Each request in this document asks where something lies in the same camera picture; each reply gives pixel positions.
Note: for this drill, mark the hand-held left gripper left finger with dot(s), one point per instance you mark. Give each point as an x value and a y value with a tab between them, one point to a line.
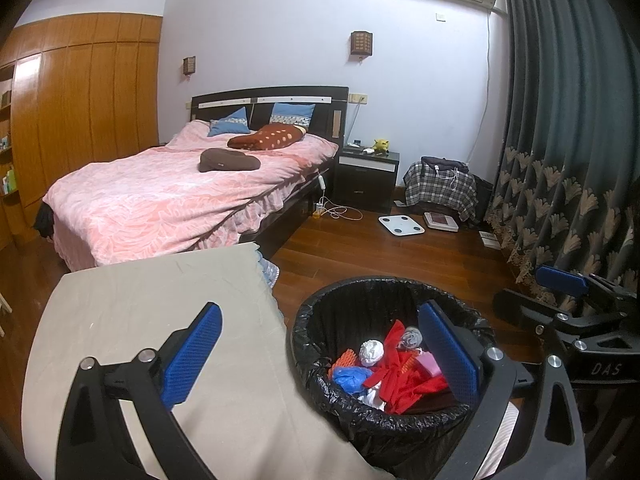
192	355

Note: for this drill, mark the green bottles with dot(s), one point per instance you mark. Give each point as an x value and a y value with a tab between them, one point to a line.
10	180

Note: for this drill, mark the orange foam net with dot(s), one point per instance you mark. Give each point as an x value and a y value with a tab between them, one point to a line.
345	362

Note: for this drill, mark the wall socket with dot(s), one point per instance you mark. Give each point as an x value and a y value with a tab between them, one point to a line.
358	97

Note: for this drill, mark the grey cloth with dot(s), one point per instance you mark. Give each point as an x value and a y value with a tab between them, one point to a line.
412	337

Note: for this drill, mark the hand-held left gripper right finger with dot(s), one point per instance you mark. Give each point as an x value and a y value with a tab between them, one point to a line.
447	355

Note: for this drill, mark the yellow plush toy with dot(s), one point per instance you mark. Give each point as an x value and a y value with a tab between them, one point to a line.
381	146

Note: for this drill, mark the white bathroom scale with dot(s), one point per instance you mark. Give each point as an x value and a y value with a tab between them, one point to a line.
401	225

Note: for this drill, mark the large wall lamp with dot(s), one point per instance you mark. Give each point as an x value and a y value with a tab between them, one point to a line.
361	44

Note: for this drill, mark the pink pouch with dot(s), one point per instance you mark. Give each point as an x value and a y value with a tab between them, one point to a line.
430	365

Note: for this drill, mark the dark bag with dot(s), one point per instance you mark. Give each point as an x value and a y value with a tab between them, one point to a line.
445	165

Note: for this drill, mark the blue pillow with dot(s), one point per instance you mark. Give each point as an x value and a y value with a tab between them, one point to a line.
292	112
227	122

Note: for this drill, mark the red dotted pillow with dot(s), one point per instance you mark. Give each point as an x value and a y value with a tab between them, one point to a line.
267	137

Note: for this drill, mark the white bag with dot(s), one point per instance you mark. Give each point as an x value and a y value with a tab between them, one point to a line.
371	352
372	400

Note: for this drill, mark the dark nightstand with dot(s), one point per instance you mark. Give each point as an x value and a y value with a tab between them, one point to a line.
365	185

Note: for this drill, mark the blue plastic bag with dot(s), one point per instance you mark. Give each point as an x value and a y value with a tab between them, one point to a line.
350	377

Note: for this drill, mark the plaid cloth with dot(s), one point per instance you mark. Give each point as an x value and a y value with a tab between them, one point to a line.
435	190

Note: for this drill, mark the brown pillow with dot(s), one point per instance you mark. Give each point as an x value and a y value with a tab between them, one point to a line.
227	161

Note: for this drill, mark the dark wooden bed frame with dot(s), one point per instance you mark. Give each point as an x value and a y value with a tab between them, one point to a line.
260	117

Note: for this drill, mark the wooden wardrobe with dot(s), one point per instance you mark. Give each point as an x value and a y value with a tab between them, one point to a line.
100	100

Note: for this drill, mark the small white box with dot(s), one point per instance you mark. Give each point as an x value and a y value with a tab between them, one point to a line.
489	240

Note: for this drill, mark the trash bin with black bag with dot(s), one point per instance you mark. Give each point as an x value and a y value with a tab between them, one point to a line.
350	300

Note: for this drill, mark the scale with red centre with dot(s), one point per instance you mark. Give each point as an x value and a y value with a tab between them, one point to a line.
441	221

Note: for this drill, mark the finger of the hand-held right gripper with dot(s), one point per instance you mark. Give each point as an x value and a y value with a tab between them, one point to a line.
562	281
525	310

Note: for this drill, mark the black cloth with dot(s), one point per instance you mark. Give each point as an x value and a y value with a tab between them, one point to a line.
45	222

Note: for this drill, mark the bed with pink cover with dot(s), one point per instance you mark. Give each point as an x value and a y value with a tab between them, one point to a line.
150	195

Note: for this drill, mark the dark patterned curtain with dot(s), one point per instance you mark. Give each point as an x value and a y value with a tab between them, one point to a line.
560	110

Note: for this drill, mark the small wall lamp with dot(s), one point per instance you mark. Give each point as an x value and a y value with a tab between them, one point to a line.
189	66

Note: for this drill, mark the red cloth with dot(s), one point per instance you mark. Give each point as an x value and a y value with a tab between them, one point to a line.
400	385

